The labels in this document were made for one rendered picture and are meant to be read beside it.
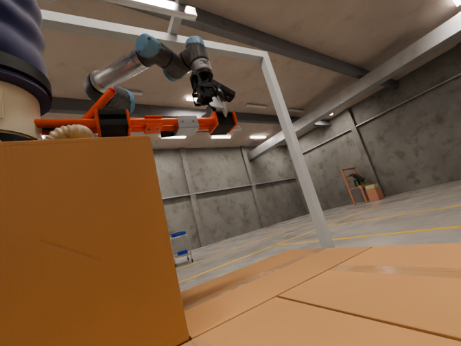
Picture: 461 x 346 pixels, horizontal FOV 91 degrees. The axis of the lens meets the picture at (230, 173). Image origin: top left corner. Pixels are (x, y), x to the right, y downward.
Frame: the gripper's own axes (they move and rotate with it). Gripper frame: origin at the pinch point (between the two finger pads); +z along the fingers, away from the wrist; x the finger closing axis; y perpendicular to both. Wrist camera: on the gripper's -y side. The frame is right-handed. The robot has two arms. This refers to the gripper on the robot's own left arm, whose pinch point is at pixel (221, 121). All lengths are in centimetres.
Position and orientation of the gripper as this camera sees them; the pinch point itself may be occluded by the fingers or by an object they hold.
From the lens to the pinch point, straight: 85.5
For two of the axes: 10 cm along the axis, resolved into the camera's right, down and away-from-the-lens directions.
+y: -8.7, 1.3, -4.8
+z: 2.6, 9.4, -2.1
